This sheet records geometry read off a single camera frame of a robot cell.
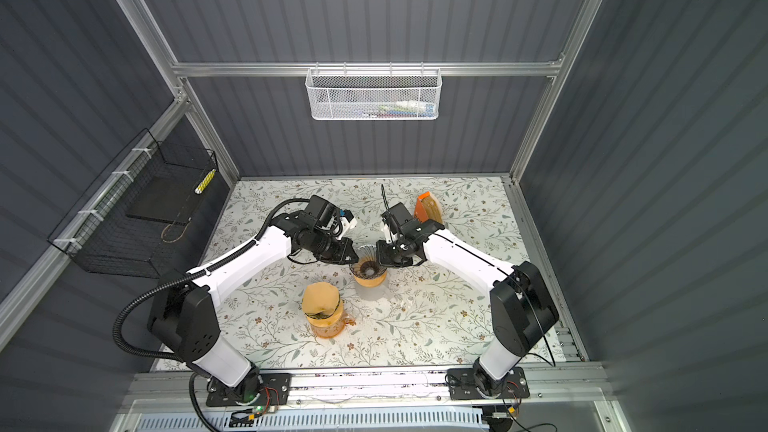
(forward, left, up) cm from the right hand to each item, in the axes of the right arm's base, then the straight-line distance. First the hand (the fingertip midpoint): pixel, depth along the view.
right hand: (380, 264), depth 85 cm
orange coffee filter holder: (+23, -15, -2) cm, 27 cm away
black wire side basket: (+3, +59, +19) cm, 62 cm away
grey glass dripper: (0, +4, -2) cm, 4 cm away
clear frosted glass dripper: (-5, +3, -7) cm, 10 cm away
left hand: (0, +6, +3) cm, 7 cm away
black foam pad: (+11, +57, +17) cm, 60 cm away
